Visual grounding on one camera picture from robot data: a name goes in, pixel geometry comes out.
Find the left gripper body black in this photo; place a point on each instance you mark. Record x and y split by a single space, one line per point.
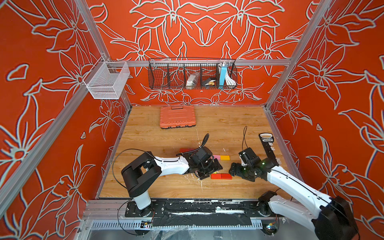
205 168

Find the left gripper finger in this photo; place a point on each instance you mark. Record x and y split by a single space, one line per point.
203 175
216 166

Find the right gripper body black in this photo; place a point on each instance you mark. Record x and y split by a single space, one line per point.
244 171

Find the orange long block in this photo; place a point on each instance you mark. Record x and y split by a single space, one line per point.
225 158

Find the red-orange small block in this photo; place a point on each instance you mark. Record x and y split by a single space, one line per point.
216 176

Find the small red block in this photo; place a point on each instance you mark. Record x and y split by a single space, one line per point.
183 150

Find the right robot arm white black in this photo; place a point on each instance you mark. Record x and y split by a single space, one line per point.
329 218

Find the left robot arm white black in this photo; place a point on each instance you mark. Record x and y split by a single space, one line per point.
141 173

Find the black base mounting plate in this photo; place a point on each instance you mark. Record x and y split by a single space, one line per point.
201 213

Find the black remote-like tool strip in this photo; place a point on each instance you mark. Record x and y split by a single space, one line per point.
267 140

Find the orange plastic tool case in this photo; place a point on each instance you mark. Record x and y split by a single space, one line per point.
177 117

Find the grey packet in basket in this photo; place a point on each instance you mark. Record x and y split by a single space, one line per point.
192 81

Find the black item in basket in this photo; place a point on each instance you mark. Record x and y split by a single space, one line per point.
210 82

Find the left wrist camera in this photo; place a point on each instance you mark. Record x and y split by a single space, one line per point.
202 158

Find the black wire wall basket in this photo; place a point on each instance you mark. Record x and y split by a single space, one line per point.
172 73

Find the clear plastic wall bin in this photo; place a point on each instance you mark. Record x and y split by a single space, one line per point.
107 83

